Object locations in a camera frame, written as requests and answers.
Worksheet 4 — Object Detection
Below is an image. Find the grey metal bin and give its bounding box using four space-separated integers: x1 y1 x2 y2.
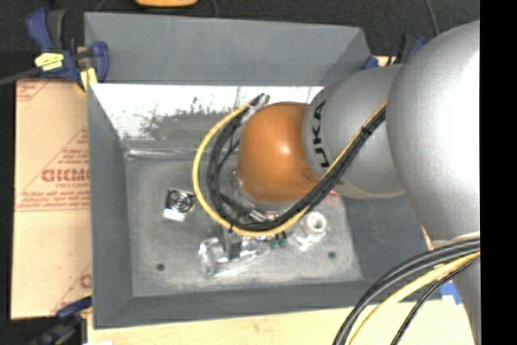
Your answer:
83 11 436 329

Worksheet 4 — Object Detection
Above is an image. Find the brown cardboard board red print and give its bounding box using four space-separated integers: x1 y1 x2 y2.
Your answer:
10 78 94 320

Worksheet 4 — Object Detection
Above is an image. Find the white plastic pipe fitting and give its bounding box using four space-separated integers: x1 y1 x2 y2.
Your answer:
296 211 328 252

